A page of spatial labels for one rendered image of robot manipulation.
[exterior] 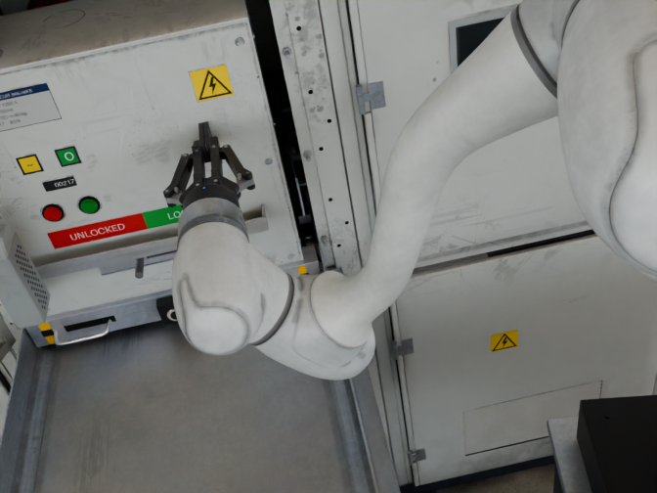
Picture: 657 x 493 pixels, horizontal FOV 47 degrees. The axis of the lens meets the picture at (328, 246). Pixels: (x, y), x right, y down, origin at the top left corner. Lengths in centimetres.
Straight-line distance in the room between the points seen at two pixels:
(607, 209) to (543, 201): 104
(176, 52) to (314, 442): 62
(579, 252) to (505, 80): 99
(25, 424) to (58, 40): 64
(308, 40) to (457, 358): 82
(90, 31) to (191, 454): 67
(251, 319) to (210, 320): 5
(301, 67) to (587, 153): 83
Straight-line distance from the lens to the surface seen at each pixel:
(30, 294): 130
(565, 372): 187
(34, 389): 147
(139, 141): 123
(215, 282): 86
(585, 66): 49
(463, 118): 68
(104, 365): 145
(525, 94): 65
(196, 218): 96
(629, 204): 44
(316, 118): 128
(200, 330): 86
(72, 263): 133
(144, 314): 144
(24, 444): 140
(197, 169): 111
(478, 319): 165
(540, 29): 64
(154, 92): 119
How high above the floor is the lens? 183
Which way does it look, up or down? 40 degrees down
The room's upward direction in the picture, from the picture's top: 11 degrees counter-clockwise
